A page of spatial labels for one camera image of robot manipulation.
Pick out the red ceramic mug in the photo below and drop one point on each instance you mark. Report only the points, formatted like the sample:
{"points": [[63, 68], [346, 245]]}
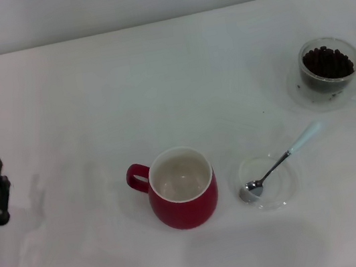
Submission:
{"points": [[183, 212]]}

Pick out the clear glass cup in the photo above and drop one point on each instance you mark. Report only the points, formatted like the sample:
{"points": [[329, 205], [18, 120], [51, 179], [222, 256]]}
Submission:
{"points": [[326, 84]]}

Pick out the dark coffee beans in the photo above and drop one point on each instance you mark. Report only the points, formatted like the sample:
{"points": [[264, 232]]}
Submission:
{"points": [[327, 62]]}

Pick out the small clear glass dish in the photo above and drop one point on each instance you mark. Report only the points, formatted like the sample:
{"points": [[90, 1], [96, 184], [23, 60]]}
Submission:
{"points": [[281, 188]]}

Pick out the clear glass saucer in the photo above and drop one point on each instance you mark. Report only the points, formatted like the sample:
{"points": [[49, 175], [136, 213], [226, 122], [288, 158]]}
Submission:
{"points": [[297, 94]]}

